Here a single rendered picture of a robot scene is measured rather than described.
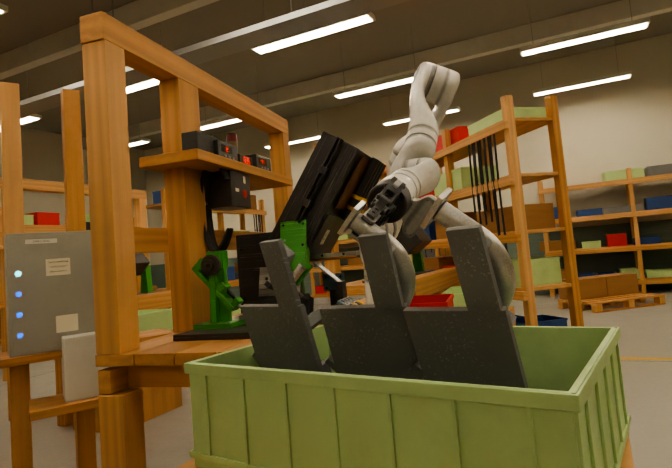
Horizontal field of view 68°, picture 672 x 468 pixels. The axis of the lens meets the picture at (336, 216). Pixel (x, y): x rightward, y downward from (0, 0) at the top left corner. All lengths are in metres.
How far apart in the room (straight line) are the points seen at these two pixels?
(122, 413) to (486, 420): 1.26
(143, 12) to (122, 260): 5.88
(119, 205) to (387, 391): 1.20
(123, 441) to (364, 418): 1.12
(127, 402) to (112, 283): 0.36
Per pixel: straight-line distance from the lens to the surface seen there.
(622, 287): 8.87
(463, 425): 0.64
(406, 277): 0.79
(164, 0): 7.15
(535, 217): 4.52
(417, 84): 1.25
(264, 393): 0.81
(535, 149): 10.88
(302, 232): 2.04
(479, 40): 9.35
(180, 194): 1.99
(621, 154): 10.85
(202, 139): 2.01
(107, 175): 1.69
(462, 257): 0.67
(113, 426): 1.74
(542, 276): 4.53
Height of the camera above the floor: 1.12
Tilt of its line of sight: 4 degrees up
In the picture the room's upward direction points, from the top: 5 degrees counter-clockwise
